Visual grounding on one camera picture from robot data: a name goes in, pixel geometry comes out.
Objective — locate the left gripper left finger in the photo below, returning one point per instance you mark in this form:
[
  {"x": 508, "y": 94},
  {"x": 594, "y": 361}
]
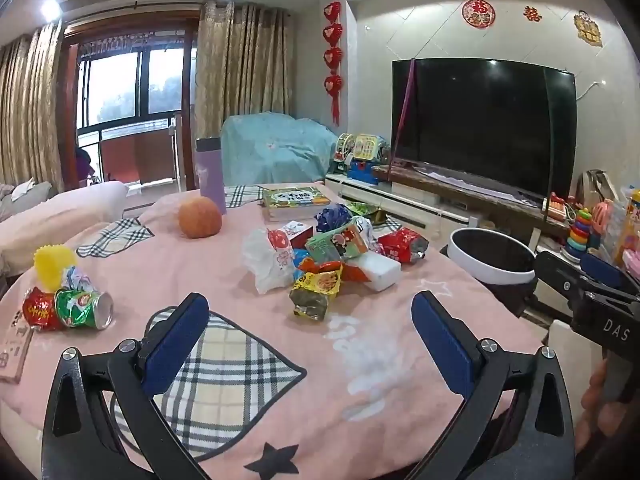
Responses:
[{"x": 79, "y": 439}]

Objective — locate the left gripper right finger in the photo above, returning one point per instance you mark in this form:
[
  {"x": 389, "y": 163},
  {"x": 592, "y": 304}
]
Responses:
[{"x": 514, "y": 421}]

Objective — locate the red foil snack bag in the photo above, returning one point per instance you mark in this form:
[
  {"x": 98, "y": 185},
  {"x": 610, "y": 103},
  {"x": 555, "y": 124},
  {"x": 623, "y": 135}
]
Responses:
[{"x": 404, "y": 245}]

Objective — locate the white printed plastic bag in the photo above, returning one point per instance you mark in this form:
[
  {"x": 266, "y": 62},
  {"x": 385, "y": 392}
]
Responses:
[{"x": 268, "y": 255}]

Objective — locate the yellow snack wrapper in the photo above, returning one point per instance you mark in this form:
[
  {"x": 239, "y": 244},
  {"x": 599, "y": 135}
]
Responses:
[{"x": 313, "y": 293}]

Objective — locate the green drink carton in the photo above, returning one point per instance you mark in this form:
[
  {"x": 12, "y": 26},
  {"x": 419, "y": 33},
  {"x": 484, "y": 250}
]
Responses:
[{"x": 340, "y": 244}]

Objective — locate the orange snack wrapper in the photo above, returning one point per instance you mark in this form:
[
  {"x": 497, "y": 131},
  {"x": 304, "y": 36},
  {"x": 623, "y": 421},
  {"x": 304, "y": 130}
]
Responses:
[{"x": 308, "y": 265}]

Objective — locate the red white milk carton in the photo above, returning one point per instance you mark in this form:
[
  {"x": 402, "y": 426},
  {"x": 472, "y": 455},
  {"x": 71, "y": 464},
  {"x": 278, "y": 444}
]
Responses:
[{"x": 298, "y": 233}]

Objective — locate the blue crinkled plastic wrapper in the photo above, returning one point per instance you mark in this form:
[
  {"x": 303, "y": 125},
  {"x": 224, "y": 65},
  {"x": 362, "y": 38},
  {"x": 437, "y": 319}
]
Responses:
[{"x": 332, "y": 217}]

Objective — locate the white blue plastic bag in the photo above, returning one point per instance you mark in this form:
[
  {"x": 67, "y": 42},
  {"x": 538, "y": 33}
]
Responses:
[{"x": 366, "y": 232}]

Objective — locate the white round trash bin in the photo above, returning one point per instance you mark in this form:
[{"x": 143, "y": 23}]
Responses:
[{"x": 502, "y": 264}]

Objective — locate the person's right hand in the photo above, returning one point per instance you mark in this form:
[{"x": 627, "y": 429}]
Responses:
[{"x": 606, "y": 417}]

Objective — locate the wooden tv shelf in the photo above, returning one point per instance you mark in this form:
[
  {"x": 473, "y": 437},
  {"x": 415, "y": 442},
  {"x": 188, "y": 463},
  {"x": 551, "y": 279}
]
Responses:
[{"x": 518, "y": 220}]

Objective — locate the brown card booklet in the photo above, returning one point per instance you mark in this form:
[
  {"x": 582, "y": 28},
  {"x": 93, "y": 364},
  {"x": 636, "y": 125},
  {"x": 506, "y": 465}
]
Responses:
[{"x": 14, "y": 350}]

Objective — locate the green crushed drink can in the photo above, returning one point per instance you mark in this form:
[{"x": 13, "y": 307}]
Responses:
[{"x": 84, "y": 308}]

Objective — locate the yellow spiky ball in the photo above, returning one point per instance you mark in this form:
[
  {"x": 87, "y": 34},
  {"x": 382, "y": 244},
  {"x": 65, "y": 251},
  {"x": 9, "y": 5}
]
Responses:
[{"x": 50, "y": 262}]

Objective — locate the white tv cabinet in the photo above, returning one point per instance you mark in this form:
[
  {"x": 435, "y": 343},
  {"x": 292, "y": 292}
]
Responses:
[{"x": 432, "y": 218}]

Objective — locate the black flat screen television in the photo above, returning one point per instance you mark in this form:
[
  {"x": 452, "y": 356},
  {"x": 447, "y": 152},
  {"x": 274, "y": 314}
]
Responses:
[{"x": 510, "y": 122}]

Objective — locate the pink pillow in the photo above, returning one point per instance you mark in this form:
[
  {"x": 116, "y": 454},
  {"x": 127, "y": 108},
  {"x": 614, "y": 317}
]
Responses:
[{"x": 56, "y": 221}]

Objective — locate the pink blanket table cover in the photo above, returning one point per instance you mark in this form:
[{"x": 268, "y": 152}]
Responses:
[{"x": 356, "y": 395}]

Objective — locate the orange round fruit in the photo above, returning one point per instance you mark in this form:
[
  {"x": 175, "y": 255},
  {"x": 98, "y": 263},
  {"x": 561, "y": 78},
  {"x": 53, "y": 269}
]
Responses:
[{"x": 199, "y": 217}]

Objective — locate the green snack packet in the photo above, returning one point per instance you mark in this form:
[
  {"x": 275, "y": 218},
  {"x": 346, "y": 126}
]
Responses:
[{"x": 374, "y": 213}]

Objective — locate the purple tall bottle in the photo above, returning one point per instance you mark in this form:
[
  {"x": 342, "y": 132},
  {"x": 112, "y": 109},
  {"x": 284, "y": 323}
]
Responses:
[{"x": 208, "y": 166}]

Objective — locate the toy cash register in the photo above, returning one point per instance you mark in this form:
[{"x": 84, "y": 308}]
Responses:
[{"x": 356, "y": 155}]

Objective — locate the colourful children's book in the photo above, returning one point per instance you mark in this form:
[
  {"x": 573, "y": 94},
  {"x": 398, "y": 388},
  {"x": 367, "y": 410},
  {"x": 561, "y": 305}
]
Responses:
[{"x": 293, "y": 203}]

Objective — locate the teal covered sofa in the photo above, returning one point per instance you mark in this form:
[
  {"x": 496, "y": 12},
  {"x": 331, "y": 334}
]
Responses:
[{"x": 267, "y": 148}]

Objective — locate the left beige curtain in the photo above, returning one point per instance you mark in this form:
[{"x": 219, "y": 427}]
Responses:
[{"x": 29, "y": 137}]

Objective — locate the rainbow stacking ring toy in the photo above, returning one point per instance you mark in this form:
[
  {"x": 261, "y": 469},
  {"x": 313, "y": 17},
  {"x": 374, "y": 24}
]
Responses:
[{"x": 577, "y": 242}]

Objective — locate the round red wall sticker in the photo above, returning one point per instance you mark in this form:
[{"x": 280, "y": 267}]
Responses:
[{"x": 479, "y": 14}]

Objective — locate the red lantern wall hanging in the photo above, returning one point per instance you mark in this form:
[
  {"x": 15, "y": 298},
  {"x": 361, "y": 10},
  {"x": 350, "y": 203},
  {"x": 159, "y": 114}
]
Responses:
[{"x": 332, "y": 34}]

